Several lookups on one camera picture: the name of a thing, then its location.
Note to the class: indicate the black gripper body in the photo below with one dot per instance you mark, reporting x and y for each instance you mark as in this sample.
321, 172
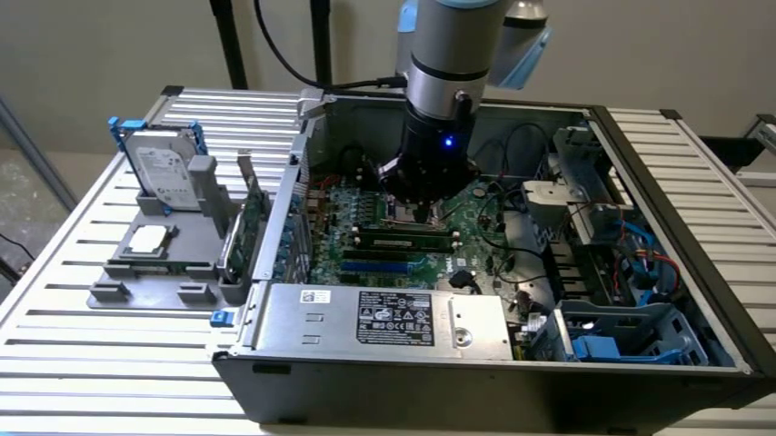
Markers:
428, 159

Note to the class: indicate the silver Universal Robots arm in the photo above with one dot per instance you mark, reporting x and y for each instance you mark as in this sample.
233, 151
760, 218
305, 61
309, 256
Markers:
448, 54

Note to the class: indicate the black RAM slot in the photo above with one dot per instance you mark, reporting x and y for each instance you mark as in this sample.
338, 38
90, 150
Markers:
403, 233

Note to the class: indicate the black RAM stick with label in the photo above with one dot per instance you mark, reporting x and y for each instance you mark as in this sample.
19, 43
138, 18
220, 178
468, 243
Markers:
405, 244

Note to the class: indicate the blue expansion slot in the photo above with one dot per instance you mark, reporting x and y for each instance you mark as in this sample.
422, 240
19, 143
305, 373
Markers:
378, 267

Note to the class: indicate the metal CPU socket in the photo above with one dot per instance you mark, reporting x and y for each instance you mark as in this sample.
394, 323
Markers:
397, 213

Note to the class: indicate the green Dell motherboard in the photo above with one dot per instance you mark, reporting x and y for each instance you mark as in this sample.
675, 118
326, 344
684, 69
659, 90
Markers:
399, 268

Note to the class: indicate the grey metal disk bay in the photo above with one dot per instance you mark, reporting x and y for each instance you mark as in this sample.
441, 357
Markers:
582, 181

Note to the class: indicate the grey power supply unit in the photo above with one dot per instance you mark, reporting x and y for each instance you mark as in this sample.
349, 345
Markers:
339, 322

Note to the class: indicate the green graphics card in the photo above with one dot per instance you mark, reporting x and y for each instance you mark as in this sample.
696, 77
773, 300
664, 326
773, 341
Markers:
246, 227

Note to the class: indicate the black stand pole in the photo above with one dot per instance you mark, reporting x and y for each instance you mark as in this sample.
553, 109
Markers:
322, 41
228, 41

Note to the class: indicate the blue plastic case latch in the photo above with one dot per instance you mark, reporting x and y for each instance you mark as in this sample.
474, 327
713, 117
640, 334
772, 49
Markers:
222, 317

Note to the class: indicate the black open PC case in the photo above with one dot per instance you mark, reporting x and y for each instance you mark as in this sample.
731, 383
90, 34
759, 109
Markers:
461, 395

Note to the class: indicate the blue plastic disk bay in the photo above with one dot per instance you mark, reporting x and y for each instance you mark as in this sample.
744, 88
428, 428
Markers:
631, 331

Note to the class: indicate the hard disk in blue caddy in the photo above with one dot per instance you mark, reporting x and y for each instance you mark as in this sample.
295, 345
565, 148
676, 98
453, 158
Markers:
160, 172

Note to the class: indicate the silver CPU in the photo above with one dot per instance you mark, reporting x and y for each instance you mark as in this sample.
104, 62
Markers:
147, 238

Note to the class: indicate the grey parts rack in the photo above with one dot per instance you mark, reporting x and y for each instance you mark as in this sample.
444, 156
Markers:
151, 286

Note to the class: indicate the aluminium profile frame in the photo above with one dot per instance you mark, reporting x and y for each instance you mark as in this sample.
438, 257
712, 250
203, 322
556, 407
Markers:
755, 150

